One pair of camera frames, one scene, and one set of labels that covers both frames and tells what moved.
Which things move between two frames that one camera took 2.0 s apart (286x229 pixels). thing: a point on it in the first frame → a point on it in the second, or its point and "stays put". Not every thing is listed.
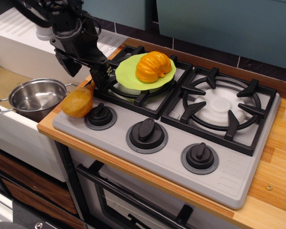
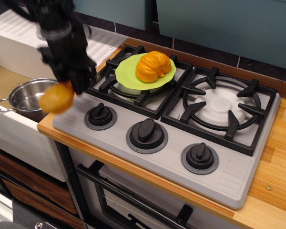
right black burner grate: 227,110 stays put
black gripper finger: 70,66 → 62,75
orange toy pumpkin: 151,65 stays put
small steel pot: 34,98 stays put
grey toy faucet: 44,33 stays put
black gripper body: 83,46 → 67,57
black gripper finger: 100,74 → 80,80
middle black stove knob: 147,137 stays put
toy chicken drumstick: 78,102 → 57,98
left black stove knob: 101,118 stays put
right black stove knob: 200,159 stays put
